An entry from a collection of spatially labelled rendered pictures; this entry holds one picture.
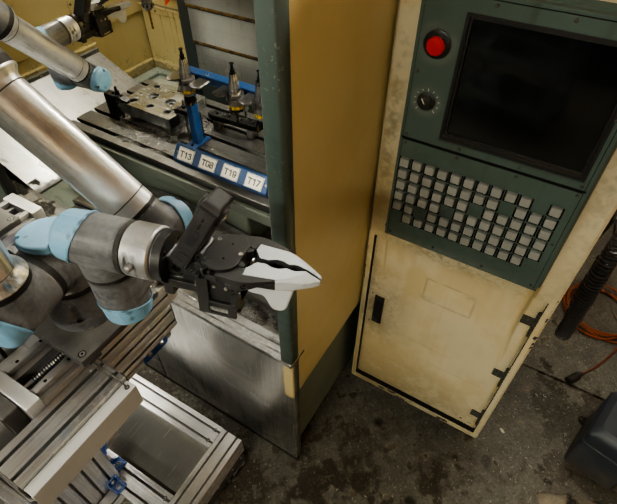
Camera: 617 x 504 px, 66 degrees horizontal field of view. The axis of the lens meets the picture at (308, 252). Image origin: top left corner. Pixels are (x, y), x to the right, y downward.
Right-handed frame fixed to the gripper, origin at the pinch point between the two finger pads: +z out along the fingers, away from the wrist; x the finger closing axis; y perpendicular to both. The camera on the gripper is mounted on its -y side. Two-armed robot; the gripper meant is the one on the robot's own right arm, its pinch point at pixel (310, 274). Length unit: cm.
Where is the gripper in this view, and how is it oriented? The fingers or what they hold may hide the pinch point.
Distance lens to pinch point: 57.5
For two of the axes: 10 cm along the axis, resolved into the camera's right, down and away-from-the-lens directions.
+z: 9.6, 2.0, -1.9
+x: -2.8, 5.9, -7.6
